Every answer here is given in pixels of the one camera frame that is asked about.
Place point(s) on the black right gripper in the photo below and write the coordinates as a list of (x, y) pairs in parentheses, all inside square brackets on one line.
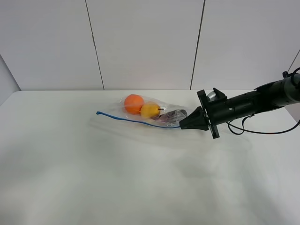
[(209, 115)]

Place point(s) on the orange fruit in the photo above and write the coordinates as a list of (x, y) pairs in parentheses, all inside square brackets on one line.
[(133, 104)]

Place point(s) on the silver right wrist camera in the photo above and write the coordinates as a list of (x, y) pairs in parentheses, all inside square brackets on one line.
[(211, 96)]

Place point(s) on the clear zip bag blue seal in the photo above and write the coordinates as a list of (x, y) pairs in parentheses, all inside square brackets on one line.
[(117, 111)]

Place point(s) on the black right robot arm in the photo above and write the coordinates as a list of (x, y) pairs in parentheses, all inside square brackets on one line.
[(265, 98)]

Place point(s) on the yellow pear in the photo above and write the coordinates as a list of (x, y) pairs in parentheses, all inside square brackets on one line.
[(150, 109)]

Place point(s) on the purple eggplant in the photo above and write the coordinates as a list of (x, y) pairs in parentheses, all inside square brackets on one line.
[(171, 119)]

